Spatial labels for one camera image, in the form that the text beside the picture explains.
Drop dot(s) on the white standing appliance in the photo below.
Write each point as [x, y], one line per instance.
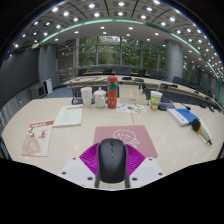
[49, 86]

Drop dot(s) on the long curved conference desk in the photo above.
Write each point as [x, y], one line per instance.
[100, 80]

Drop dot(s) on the colourful sticker sheet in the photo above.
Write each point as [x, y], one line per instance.
[131, 108]

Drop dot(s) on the cream desk organizer tray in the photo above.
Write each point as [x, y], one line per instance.
[131, 96]

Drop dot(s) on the white lidded mug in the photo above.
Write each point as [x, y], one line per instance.
[100, 99]

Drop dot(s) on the black swivel office chair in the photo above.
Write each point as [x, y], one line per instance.
[76, 96]

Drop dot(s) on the grey floor cabinet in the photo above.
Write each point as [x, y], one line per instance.
[38, 90]

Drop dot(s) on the white paper cup stack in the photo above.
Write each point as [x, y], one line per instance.
[86, 97]

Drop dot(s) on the red green-banded drink bottle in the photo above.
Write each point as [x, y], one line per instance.
[112, 95]

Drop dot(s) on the red white magazine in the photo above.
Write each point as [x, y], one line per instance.
[37, 140]

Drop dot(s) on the pink printed mouse pad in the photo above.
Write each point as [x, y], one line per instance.
[145, 138]

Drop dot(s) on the dark grey pouch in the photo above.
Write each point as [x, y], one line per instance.
[166, 105]

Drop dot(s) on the green white paper cup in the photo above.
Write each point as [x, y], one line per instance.
[155, 100]

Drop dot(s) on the white printed booklet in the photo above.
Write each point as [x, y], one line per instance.
[68, 116]

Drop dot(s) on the round ceiling lights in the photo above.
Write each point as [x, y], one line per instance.
[96, 14]

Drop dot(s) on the black computer mouse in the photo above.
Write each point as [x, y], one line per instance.
[112, 161]

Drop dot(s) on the black yellow microphone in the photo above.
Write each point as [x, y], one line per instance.
[197, 126]

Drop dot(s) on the dark office chairs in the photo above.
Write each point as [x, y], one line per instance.
[123, 71]

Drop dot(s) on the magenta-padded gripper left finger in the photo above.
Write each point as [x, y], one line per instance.
[87, 160]

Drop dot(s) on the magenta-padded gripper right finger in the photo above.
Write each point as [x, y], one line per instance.
[136, 160]

